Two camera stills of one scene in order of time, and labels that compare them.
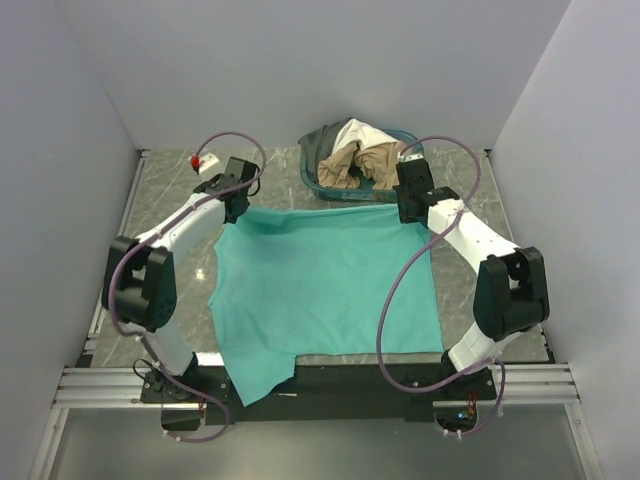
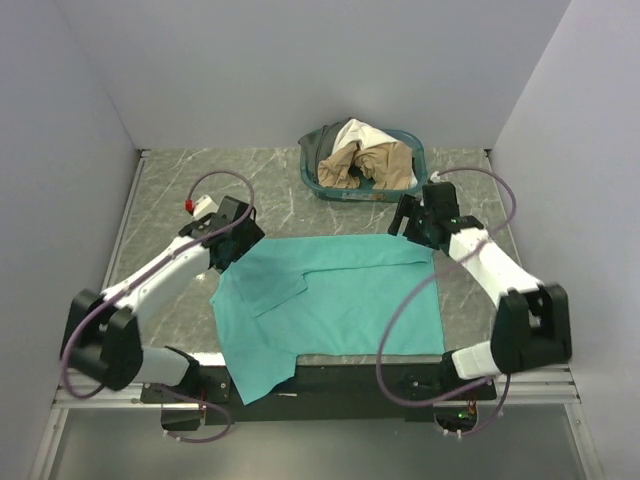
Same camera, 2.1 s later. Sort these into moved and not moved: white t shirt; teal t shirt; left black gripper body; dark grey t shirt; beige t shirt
Moved: teal t shirt; left black gripper body
Not moved: white t shirt; beige t shirt; dark grey t shirt
